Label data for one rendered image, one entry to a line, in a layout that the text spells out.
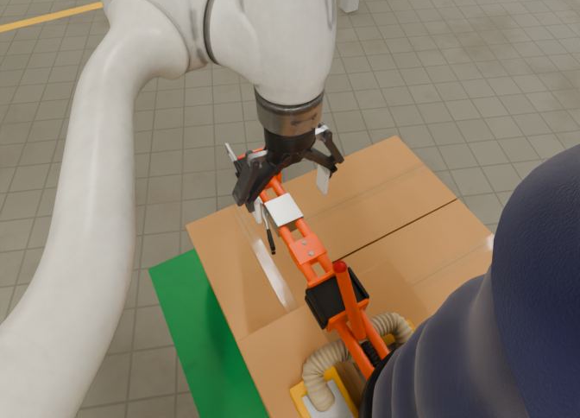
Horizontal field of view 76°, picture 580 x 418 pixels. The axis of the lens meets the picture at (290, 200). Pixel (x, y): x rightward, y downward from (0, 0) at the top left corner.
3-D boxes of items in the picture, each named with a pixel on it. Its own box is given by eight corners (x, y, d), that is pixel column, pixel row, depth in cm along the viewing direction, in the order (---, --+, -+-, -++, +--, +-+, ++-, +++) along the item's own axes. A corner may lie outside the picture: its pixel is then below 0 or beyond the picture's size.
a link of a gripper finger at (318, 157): (285, 140, 59) (291, 133, 58) (322, 158, 67) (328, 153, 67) (297, 156, 57) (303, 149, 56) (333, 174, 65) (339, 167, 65)
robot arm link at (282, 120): (338, 92, 46) (334, 127, 51) (303, 53, 51) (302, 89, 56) (273, 116, 44) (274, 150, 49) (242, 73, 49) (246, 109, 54)
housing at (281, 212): (305, 225, 83) (305, 215, 79) (277, 238, 81) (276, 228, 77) (289, 203, 87) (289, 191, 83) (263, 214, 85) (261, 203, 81)
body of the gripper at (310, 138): (274, 144, 49) (276, 186, 57) (329, 123, 51) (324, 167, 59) (250, 110, 53) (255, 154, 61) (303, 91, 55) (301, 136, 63)
